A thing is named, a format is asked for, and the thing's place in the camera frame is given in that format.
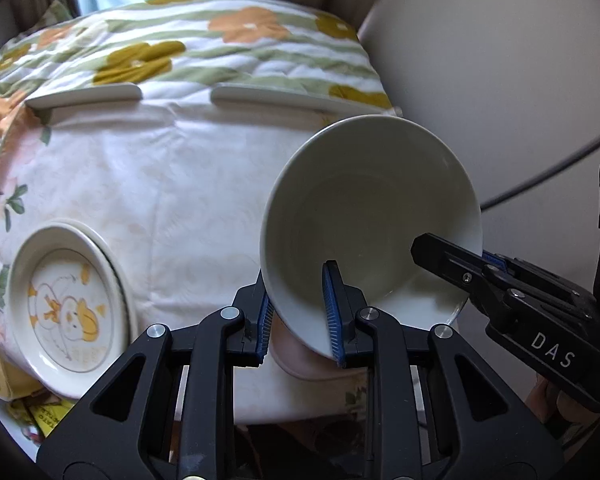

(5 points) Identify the cream floral tablecloth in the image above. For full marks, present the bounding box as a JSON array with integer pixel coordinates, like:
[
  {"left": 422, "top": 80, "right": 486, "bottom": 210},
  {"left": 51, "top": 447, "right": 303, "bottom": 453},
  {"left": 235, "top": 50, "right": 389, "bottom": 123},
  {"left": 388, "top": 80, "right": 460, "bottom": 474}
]
[{"left": 0, "top": 100, "right": 364, "bottom": 425}]

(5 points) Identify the person's right hand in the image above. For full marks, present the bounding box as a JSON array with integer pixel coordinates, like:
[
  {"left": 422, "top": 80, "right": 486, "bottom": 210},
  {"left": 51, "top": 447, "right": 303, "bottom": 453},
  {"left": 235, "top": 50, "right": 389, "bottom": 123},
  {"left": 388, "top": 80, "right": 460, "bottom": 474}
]
[{"left": 524, "top": 374, "right": 600, "bottom": 454}]

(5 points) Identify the black cable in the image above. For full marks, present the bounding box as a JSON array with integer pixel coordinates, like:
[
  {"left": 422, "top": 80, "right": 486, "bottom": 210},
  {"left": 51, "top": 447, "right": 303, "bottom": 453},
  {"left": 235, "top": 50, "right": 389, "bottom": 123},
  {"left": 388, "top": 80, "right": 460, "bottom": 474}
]
[{"left": 479, "top": 127, "right": 600, "bottom": 213}]

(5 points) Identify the cream ceramic bowl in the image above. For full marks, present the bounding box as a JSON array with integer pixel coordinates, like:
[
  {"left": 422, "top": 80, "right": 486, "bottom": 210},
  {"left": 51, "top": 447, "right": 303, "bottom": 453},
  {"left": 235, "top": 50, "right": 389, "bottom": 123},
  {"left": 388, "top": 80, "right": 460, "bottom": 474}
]
[{"left": 260, "top": 115, "right": 483, "bottom": 358}]

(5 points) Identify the white duck picture plate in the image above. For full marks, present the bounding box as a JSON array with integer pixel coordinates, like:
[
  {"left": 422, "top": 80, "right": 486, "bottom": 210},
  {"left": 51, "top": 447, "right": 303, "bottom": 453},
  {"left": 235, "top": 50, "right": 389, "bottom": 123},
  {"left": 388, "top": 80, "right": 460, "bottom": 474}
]
[{"left": 6, "top": 221, "right": 129, "bottom": 400}]

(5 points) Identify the pale pink rounded plate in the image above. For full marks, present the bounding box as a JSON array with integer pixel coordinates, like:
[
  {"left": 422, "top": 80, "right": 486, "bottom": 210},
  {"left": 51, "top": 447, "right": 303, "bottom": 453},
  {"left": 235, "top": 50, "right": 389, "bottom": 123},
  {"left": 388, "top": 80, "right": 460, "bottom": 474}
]
[{"left": 73, "top": 221, "right": 138, "bottom": 344}]

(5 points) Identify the yellow potato chip bag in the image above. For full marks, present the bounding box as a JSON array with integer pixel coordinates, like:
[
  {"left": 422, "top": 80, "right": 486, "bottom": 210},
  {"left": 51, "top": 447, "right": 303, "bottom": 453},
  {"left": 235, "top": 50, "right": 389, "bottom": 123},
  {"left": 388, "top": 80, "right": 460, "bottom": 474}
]
[{"left": 7, "top": 392, "right": 74, "bottom": 445}]

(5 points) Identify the white ribbed ceramic bowl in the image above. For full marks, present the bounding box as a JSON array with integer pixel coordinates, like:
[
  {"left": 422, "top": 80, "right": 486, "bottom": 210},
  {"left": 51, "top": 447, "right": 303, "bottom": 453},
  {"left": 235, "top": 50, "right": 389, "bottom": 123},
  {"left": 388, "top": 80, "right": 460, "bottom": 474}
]
[{"left": 268, "top": 314, "right": 365, "bottom": 382}]

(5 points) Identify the floral green striped duvet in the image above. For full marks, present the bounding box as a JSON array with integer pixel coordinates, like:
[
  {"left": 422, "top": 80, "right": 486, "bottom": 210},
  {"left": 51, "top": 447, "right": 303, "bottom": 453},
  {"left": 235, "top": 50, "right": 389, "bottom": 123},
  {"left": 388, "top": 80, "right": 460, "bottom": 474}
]
[{"left": 0, "top": 0, "right": 392, "bottom": 147}]

